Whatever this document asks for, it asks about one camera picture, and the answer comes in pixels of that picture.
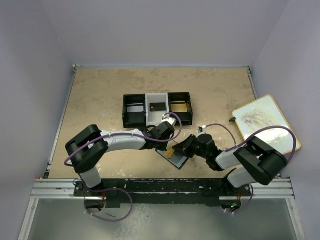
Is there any gold VIP card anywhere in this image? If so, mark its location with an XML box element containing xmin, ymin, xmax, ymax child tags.
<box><xmin>166</xmin><ymin>149</ymin><xmax>175</xmax><ymax>159</ymax></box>

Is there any white board with wood rim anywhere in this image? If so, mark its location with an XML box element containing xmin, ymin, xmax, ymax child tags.
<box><xmin>232</xmin><ymin>94</ymin><xmax>294</xmax><ymax>155</ymax></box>

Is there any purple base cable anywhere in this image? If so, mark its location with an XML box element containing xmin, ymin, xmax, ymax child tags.
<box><xmin>223</xmin><ymin>184</ymin><xmax>255</xmax><ymax>215</ymax></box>
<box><xmin>83</xmin><ymin>187</ymin><xmax>134</xmax><ymax>222</ymax></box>

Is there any aluminium frame rail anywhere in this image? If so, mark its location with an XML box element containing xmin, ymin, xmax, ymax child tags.
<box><xmin>18</xmin><ymin>178</ymin><xmax>306</xmax><ymax>240</ymax></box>

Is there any gold credit card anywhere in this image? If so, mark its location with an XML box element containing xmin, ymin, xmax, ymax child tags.
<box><xmin>170</xmin><ymin>103</ymin><xmax>189</xmax><ymax>113</ymax></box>

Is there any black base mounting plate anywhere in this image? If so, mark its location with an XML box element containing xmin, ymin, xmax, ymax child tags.
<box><xmin>74</xmin><ymin>178</ymin><xmax>252</xmax><ymax>208</ymax></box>

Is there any black leather card holder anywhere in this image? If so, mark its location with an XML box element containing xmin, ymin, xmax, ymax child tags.
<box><xmin>155</xmin><ymin>148</ymin><xmax>189</xmax><ymax>170</ymax></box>

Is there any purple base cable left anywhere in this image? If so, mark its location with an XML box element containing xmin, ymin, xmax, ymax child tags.
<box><xmin>83</xmin><ymin>187</ymin><xmax>134</xmax><ymax>222</ymax></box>

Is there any black and white organizer tray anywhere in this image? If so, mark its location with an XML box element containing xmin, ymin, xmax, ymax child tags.
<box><xmin>122</xmin><ymin>92</ymin><xmax>193</xmax><ymax>129</ymax></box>

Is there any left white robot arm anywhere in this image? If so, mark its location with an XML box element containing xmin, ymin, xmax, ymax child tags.
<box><xmin>65</xmin><ymin>118</ymin><xmax>176</xmax><ymax>190</ymax></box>

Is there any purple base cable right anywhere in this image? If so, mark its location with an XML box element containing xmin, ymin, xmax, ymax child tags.
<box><xmin>223</xmin><ymin>184</ymin><xmax>255</xmax><ymax>215</ymax></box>

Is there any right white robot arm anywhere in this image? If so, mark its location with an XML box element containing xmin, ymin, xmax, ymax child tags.
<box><xmin>172</xmin><ymin>133</ymin><xmax>288</xmax><ymax>189</ymax></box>

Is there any silver credit card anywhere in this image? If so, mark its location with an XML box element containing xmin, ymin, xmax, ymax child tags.
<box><xmin>127</xmin><ymin>105</ymin><xmax>144</xmax><ymax>113</ymax></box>

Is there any black credit card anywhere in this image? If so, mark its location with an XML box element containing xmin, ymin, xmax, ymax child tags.
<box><xmin>149</xmin><ymin>102</ymin><xmax>167</xmax><ymax>112</ymax></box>

